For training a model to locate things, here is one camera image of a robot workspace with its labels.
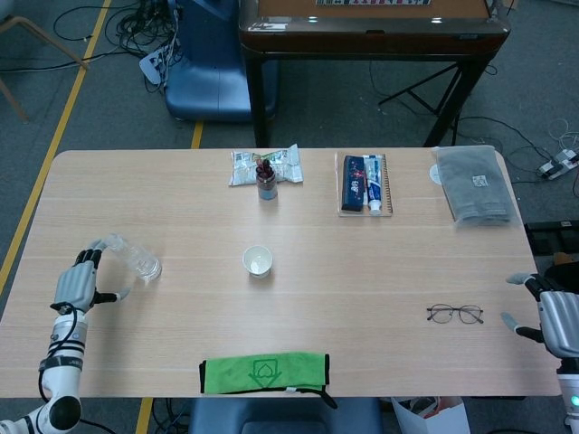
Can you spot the blue white toothpaste tube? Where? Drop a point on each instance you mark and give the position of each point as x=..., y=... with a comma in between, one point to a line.
x=373, y=190

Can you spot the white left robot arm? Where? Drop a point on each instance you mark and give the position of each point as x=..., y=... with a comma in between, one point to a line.
x=63, y=375

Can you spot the thin black frame eyeglasses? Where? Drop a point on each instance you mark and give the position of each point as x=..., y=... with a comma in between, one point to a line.
x=441, y=314

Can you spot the grey towel in plastic bag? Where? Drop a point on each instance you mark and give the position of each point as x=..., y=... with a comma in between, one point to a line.
x=475, y=190

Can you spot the transparent plastic water bottle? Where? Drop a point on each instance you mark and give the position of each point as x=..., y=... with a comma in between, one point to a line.
x=142, y=264

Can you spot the white paper bag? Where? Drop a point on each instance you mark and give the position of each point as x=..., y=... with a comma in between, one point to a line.
x=448, y=418

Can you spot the white chair with wooden legs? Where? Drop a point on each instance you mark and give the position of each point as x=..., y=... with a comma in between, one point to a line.
x=40, y=38

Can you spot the white snack packet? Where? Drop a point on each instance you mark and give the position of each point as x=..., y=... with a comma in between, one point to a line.
x=244, y=169

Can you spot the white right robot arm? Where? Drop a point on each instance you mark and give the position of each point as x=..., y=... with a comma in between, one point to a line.
x=570, y=389

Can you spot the white round coaster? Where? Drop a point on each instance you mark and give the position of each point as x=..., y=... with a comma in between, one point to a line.
x=435, y=175

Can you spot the small jar with blue label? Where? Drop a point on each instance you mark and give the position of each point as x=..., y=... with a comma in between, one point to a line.
x=267, y=187

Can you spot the black tripod stand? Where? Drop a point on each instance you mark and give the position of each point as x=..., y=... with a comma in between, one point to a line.
x=418, y=97

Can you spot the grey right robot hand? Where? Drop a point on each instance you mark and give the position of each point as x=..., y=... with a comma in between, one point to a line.
x=561, y=323

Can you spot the blue padded seat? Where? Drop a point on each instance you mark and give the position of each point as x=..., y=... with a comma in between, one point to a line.
x=217, y=416

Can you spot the white power strip with plugs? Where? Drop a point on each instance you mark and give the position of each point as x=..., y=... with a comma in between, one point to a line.
x=558, y=165

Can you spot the green microfiber cloth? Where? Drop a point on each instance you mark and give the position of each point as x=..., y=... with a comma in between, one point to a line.
x=226, y=373

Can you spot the black equipment box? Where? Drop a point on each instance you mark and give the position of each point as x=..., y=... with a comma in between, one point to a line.
x=547, y=237

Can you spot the flower print paper cup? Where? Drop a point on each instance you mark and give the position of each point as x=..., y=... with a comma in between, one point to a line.
x=258, y=262

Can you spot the brown mahjong table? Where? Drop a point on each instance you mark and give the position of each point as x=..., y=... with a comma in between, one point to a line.
x=371, y=38

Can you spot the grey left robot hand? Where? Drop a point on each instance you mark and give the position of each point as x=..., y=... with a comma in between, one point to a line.
x=76, y=287

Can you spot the dark blue rectangular box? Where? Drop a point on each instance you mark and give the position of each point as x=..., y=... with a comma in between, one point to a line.
x=354, y=183

